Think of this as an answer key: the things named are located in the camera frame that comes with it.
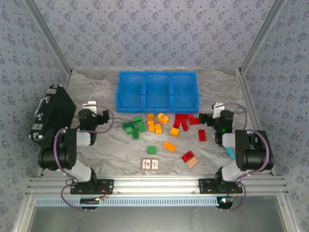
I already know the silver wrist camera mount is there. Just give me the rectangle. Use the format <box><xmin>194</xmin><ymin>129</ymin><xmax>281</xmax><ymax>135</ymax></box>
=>
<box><xmin>82</xmin><ymin>101</ymin><xmax>98</xmax><ymax>114</ymax></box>
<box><xmin>211</xmin><ymin>102</ymin><xmax>225</xmax><ymax>119</ymax></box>

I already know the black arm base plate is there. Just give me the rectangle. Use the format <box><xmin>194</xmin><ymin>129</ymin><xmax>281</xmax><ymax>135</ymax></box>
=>
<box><xmin>70</xmin><ymin>178</ymin><xmax>114</xmax><ymax>195</ymax></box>
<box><xmin>198</xmin><ymin>178</ymin><xmax>243</xmax><ymax>194</ymax></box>

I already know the black case with silver latches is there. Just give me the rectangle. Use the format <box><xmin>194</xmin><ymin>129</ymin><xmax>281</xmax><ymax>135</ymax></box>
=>
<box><xmin>28</xmin><ymin>84</ymin><xmax>77</xmax><ymax>147</ymax></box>

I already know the grey metal panel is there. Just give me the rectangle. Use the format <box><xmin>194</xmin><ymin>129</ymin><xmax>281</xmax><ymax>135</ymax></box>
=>
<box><xmin>26</xmin><ymin>205</ymin><xmax>290</xmax><ymax>232</ymax></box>

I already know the aluminium upright post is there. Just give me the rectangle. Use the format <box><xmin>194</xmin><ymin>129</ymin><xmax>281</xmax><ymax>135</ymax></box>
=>
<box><xmin>238</xmin><ymin>0</ymin><xmax>288</xmax><ymax>73</ymax></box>
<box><xmin>24</xmin><ymin>0</ymin><xmax>73</xmax><ymax>74</ymax></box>

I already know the small circuit board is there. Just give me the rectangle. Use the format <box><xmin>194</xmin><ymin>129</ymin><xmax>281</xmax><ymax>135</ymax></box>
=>
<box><xmin>80</xmin><ymin>197</ymin><xmax>101</xmax><ymax>206</ymax></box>
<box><xmin>216</xmin><ymin>197</ymin><xmax>234</xmax><ymax>209</ymax></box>

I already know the small ridged wooden block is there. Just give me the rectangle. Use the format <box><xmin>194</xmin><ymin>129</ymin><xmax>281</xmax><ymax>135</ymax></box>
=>
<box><xmin>186</xmin><ymin>156</ymin><xmax>199</xmax><ymax>169</ymax></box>

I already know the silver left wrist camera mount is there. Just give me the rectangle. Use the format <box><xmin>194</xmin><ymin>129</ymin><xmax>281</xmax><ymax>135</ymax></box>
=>
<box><xmin>82</xmin><ymin>101</ymin><xmax>98</xmax><ymax>114</ymax></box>

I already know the blue slotted cable duct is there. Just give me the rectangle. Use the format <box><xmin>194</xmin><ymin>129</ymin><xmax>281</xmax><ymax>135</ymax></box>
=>
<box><xmin>35</xmin><ymin>196</ymin><xmax>220</xmax><ymax>207</ymax></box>

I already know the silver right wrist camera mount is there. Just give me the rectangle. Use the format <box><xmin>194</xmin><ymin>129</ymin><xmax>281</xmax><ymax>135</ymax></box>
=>
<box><xmin>211</xmin><ymin>102</ymin><xmax>225</xmax><ymax>119</ymax></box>

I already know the aluminium frame rail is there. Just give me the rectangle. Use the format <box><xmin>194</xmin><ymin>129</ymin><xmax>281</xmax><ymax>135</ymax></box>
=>
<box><xmin>25</xmin><ymin>175</ymin><xmax>289</xmax><ymax>196</ymax></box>

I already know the purple cable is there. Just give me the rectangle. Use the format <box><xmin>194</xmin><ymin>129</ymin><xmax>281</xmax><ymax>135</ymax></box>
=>
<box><xmin>216</xmin><ymin>102</ymin><xmax>271</xmax><ymax>212</ymax></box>
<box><xmin>54</xmin><ymin>105</ymin><xmax>115</xmax><ymax>212</ymax></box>

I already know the teal plastic tool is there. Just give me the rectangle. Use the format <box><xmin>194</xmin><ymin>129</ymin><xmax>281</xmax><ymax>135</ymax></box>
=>
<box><xmin>224</xmin><ymin>146</ymin><xmax>236</xmax><ymax>160</ymax></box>

